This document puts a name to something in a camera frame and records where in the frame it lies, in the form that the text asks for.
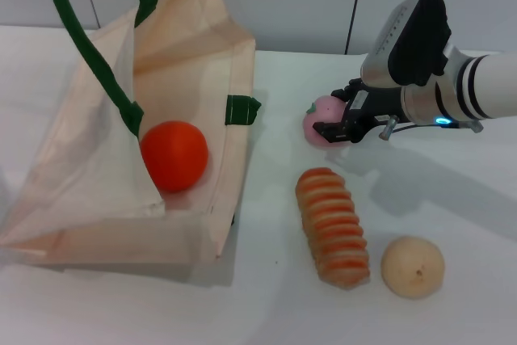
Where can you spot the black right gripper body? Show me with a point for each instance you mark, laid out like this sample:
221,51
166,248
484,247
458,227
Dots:
375,104

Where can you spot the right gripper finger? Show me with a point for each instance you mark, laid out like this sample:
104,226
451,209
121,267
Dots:
348,92
333,131

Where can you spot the pink toy peach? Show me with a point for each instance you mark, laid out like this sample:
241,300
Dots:
325,112

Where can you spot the orange toy fruit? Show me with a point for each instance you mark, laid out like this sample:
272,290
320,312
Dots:
173,155

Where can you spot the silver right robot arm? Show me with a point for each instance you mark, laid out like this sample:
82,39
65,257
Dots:
424,46

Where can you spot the dark vertical background rod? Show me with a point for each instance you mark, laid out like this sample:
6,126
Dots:
355,9

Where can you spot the orange striped ribbed bread roll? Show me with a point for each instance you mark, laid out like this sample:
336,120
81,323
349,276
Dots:
333,228

